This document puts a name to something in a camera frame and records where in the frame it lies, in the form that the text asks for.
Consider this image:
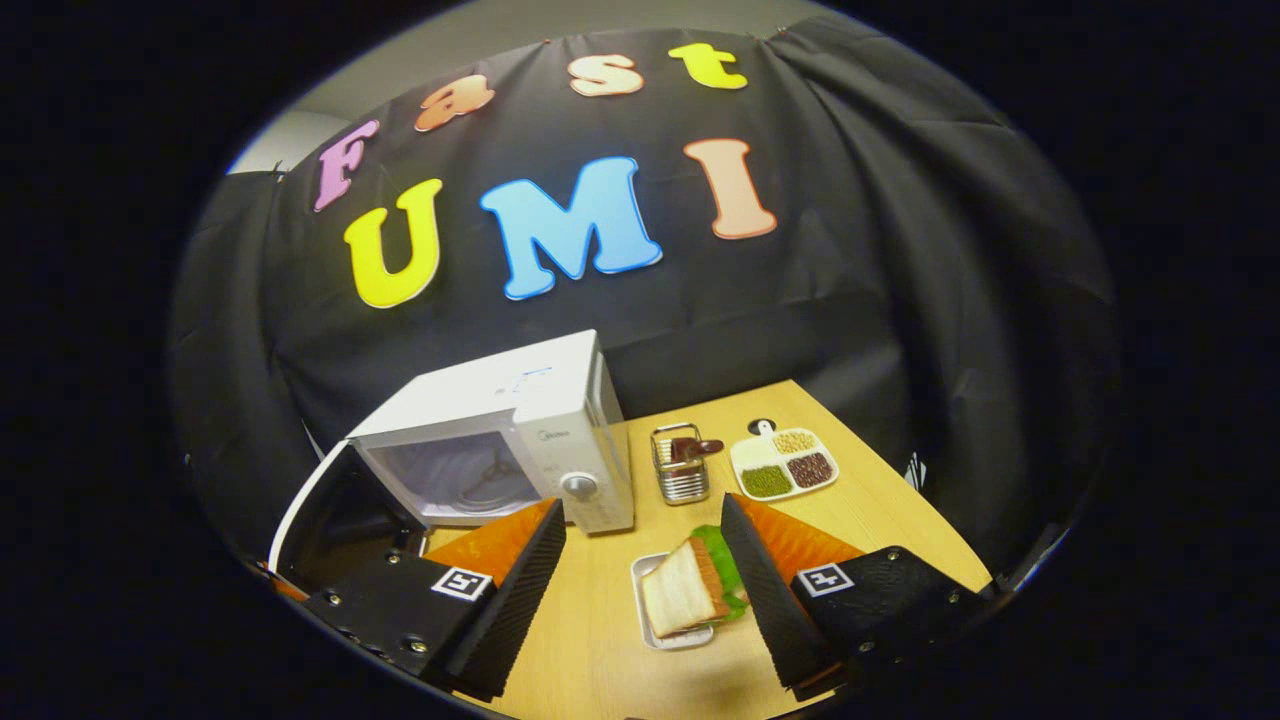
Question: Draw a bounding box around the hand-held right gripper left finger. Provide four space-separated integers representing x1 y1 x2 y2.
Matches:
300 497 567 701

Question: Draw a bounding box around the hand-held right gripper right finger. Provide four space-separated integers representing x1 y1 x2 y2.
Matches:
720 493 1001 701

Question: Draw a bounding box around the sandwich with lettuce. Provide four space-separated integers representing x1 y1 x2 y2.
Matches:
640 524 751 639

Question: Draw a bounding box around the white microwave oven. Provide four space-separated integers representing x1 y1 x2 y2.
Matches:
268 330 637 591

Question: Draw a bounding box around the white rectangular tray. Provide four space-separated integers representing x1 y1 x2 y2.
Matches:
630 552 717 651

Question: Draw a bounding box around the divided plate with beans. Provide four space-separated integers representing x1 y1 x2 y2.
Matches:
728 420 841 501

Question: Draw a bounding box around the metal wire utensil holder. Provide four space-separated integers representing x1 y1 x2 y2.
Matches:
650 423 711 506

